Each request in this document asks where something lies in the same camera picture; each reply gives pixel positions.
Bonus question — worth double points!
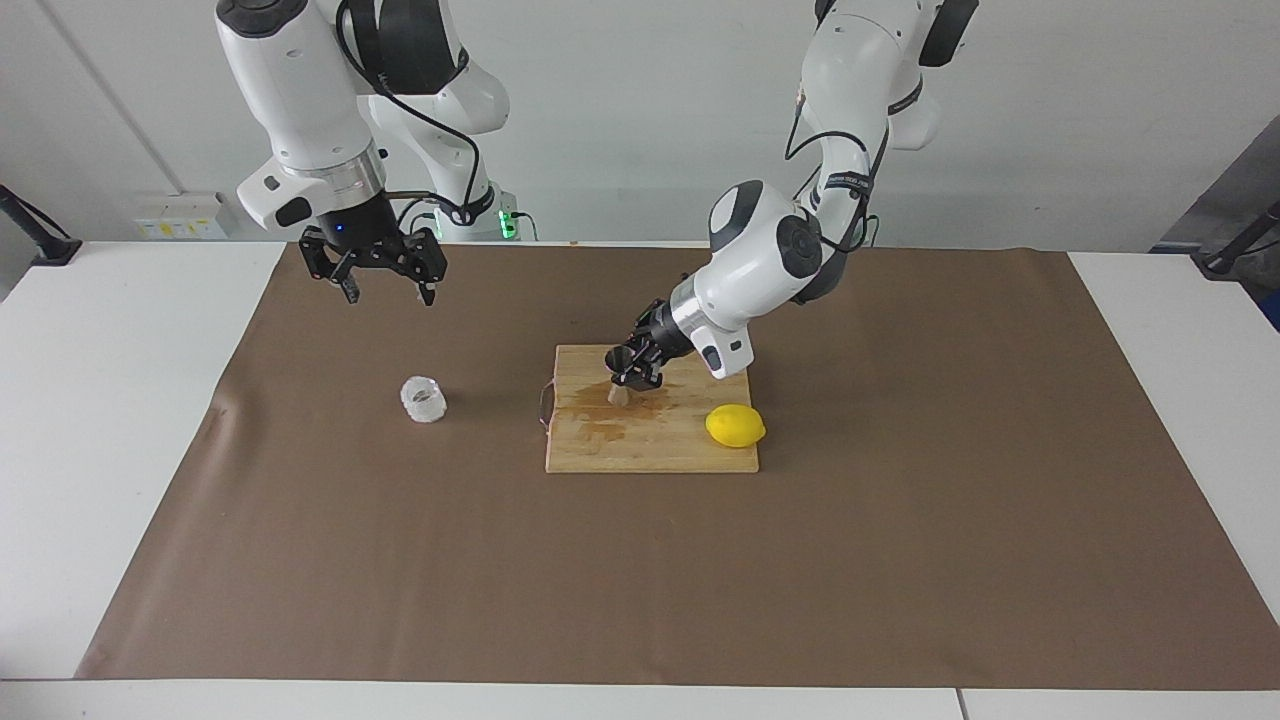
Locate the steel jigger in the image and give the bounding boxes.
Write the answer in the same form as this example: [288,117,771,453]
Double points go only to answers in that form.
[603,346,641,408]

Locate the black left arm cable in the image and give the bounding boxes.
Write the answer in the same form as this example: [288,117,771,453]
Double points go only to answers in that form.
[785,88,891,253]

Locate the yellow lemon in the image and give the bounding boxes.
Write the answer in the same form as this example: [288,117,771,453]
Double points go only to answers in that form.
[705,404,768,449]

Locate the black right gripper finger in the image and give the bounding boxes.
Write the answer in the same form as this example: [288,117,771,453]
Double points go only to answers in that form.
[398,228,448,307]
[300,226,363,305]

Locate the white wall socket box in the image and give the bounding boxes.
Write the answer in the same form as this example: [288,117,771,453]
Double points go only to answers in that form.
[133,192,233,241]

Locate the black right base cables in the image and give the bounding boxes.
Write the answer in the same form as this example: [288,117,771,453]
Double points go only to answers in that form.
[395,196,441,241]

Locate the brown paper table mat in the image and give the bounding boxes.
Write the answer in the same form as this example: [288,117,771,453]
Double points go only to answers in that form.
[75,240,1280,691]

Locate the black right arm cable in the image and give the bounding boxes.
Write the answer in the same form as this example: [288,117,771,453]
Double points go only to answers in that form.
[335,0,486,229]

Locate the wooden cutting board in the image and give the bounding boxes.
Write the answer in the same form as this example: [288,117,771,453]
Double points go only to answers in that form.
[538,344,760,475]

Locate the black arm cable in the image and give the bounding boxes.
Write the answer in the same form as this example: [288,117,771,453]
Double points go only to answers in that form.
[785,88,891,253]
[335,0,486,229]

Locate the black camera stand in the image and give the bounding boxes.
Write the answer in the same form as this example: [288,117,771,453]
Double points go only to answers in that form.
[0,184,83,267]
[1195,200,1280,281]

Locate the clear glass cup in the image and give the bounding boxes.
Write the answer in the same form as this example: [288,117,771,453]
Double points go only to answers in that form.
[400,376,448,425]

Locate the dark grey panel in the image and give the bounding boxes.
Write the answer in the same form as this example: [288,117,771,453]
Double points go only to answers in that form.
[1150,115,1280,256]

